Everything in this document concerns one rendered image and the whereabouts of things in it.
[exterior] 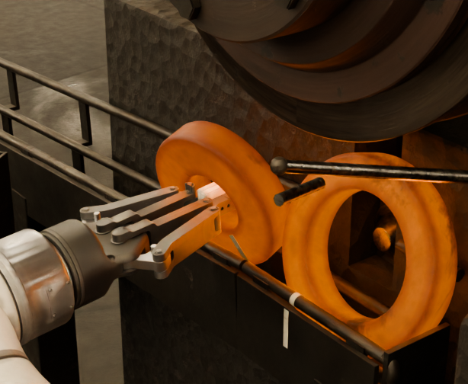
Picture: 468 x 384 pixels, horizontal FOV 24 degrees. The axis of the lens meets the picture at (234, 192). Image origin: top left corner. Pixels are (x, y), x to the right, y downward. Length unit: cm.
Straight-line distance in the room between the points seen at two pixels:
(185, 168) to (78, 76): 259
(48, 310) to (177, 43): 41
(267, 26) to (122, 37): 56
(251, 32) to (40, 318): 30
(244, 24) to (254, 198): 25
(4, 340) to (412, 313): 34
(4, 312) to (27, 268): 4
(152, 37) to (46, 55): 260
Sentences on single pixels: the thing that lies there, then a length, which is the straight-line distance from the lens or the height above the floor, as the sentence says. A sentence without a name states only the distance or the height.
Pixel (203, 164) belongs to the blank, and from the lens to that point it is 105.
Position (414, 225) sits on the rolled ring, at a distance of 94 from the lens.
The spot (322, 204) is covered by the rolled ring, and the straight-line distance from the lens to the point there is 101.
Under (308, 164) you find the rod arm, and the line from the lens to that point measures 82.
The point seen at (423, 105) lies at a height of 94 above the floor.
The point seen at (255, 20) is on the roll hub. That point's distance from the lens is 80.
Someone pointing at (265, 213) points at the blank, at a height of 77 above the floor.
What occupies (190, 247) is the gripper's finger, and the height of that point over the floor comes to 76.
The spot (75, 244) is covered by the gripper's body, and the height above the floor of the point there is 78.
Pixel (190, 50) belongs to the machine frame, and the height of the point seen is 85.
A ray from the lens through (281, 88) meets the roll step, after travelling 91.
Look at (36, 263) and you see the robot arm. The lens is 93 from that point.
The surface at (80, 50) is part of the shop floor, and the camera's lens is 390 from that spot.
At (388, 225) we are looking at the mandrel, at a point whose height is 75.
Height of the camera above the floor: 124
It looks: 26 degrees down
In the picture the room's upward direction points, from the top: straight up
